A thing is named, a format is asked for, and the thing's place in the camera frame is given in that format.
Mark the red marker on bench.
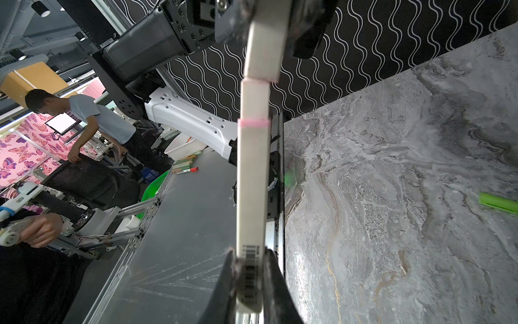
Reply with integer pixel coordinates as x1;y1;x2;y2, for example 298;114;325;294
175;167;199;174

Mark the green pen cap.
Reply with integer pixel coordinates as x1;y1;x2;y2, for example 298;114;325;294
478;192;518;215

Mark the green plastic basket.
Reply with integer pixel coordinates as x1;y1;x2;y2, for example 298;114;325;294
141;171;169;202

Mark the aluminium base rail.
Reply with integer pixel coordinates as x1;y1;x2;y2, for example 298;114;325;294
265;113;285;276

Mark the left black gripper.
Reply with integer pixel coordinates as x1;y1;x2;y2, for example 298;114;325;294
161;0;339;59

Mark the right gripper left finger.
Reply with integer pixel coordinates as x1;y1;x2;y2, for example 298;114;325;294
198;248;239;324

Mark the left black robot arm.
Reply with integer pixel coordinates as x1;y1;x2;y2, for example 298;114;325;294
62;1;337;164

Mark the operator hand lower left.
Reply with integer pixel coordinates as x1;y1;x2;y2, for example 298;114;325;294
20;213;63;248

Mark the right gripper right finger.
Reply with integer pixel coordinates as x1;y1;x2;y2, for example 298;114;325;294
263;248;304;324

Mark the white pen cap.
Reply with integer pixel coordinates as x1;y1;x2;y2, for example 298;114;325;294
244;0;291;83

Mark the person in grey shirt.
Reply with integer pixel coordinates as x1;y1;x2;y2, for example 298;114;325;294
24;89;170;174

